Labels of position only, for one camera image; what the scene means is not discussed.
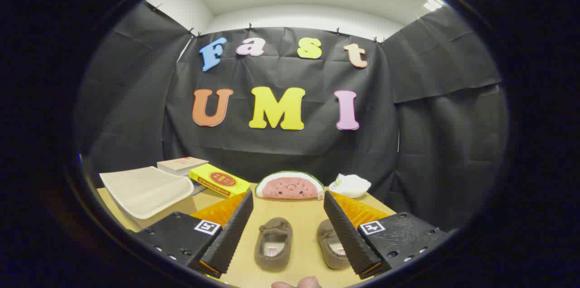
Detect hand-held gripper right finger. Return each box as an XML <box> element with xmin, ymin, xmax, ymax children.
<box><xmin>323</xmin><ymin>190</ymin><xmax>457</xmax><ymax>279</ymax></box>

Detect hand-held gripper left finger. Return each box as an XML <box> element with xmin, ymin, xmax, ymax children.
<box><xmin>134</xmin><ymin>190</ymin><xmax>254</xmax><ymax>278</ymax></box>

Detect brown fuzzy shoe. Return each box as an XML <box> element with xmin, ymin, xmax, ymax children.
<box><xmin>254</xmin><ymin>217</ymin><xmax>293</xmax><ymax>272</ymax></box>
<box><xmin>316</xmin><ymin>219</ymin><xmax>352</xmax><ymax>270</ymax></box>

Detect cream storage box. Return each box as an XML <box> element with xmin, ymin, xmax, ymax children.
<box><xmin>97</xmin><ymin>166</ymin><xmax>196</xmax><ymax>233</ymax></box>

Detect white plush toy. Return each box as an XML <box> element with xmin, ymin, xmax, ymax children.
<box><xmin>329</xmin><ymin>173</ymin><xmax>372</xmax><ymax>199</ymax></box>

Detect yellow book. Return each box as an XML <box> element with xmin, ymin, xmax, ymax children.
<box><xmin>188</xmin><ymin>163</ymin><xmax>251</xmax><ymax>198</ymax></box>

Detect watermelon slice plush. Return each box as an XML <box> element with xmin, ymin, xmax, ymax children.
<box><xmin>255</xmin><ymin>170</ymin><xmax>325</xmax><ymax>200</ymax></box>

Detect beige book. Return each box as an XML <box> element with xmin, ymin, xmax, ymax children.
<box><xmin>157</xmin><ymin>157</ymin><xmax>209</xmax><ymax>176</ymax></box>

